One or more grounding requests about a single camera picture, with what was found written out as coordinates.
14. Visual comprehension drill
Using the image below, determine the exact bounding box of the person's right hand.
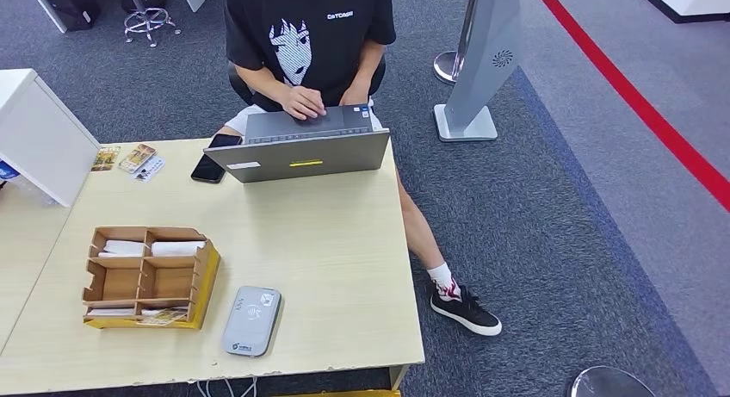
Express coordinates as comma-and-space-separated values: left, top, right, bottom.
280, 84, 328, 121

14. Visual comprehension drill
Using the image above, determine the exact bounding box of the person's left hand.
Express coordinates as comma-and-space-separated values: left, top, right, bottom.
339, 80, 372, 108

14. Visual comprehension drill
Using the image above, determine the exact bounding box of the white ID card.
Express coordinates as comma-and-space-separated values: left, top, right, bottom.
132, 156, 166, 183

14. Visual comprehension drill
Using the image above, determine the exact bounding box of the gold patterned key card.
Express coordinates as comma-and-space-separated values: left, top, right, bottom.
136, 307, 189, 327
90, 146, 122, 173
118, 143, 157, 175

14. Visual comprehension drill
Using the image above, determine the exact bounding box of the wooden card organizer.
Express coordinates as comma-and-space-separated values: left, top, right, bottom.
81, 226, 222, 331

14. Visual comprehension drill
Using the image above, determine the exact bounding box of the person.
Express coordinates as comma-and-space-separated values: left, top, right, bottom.
219, 0, 503, 338

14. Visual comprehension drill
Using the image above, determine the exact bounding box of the white card stack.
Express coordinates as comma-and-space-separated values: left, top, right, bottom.
151, 240, 207, 258
97, 239, 145, 258

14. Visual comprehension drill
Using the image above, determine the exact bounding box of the grey card reader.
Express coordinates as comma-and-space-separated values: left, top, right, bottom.
220, 286, 282, 358

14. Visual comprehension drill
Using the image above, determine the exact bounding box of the grey laptop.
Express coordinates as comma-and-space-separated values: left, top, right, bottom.
203, 103, 392, 184

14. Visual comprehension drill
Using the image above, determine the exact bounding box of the black smartphone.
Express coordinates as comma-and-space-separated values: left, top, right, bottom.
190, 133, 244, 184

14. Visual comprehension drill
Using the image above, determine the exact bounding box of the grey kiosk stand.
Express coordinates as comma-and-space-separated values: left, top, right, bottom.
433, 0, 523, 143

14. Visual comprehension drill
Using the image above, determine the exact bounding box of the chrome base stool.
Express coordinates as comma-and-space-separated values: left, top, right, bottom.
121, 0, 183, 48

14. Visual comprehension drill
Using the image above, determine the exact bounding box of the black bag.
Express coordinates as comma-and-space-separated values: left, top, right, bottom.
36, 0, 102, 32

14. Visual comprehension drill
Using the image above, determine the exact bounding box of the white cabinet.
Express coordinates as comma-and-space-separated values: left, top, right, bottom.
0, 67, 102, 209

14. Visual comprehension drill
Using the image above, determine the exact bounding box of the red floor tape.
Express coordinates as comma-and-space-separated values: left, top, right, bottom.
530, 0, 730, 213

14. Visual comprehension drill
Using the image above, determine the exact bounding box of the chrome dome base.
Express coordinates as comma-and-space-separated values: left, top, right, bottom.
570, 364, 658, 397

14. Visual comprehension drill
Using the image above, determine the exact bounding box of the chrome stanchion post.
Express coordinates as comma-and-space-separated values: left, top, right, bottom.
432, 0, 483, 86

